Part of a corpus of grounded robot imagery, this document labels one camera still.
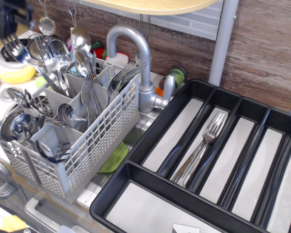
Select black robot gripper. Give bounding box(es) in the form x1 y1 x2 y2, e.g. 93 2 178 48
0 0 35 39

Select steel fork being moved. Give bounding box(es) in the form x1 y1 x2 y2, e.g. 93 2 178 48
1 33 65 95

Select steel fork back compartment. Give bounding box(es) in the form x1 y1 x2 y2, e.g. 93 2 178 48
34 35 73 98

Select grey plastic cutlery basket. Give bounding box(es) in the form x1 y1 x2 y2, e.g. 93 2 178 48
0 57 141 205

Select steel forks in tray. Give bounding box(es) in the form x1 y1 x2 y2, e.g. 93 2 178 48
171 112 228 187

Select black cutlery tray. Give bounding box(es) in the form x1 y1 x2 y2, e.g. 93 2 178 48
90 80 291 233

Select black coil stove burner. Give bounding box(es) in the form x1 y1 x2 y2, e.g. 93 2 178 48
0 38 31 62

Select hanging slotted steel ladle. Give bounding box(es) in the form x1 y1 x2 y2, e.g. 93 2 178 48
38 0 56 36

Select yellow toy banana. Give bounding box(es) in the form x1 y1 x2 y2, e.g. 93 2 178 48
0 65 36 84

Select steel pot on stove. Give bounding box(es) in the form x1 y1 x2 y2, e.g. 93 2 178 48
27 33 69 66

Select green toy ball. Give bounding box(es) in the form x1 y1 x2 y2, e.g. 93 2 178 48
35 76 49 88

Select steel spoons left compartment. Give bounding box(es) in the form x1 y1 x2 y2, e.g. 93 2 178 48
6 88 46 114

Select steel spoons compartment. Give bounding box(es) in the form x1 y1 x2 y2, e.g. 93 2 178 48
35 140 72 164
6 88 46 114

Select steel spoon back compartment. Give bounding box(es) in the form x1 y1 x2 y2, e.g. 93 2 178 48
73 48 93 78

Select steel spoon compartment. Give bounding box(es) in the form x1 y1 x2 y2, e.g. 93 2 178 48
46 103 88 128
73 48 93 78

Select red toy pepper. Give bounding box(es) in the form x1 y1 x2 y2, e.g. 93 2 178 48
90 41 107 60

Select large steel spoon front left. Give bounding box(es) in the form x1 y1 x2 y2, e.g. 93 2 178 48
0 113 39 142

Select steel spoon centre compartment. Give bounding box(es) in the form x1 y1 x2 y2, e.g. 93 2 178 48
46 103 88 128

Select steel forks middle compartment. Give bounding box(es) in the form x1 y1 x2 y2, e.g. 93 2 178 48
80 51 103 127

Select steel forks compartment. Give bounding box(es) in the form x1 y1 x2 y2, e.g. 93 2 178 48
107 62 148 104
80 51 103 127

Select white toy food item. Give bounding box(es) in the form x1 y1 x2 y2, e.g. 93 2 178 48
106 52 129 67

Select steel forks right compartment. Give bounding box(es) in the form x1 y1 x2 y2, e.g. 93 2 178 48
107 62 148 104

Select steel spoons front compartment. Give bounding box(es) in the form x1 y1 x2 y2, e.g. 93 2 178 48
35 140 72 164

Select light wooden shelf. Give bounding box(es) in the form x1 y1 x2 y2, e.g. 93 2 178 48
81 0 217 16

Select silver sink faucet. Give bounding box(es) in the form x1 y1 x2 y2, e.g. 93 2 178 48
106 25 175 112

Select green toy can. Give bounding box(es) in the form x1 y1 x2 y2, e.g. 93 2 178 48
167 66 187 91

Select grey metal pole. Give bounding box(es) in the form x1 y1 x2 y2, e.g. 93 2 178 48
208 0 239 86

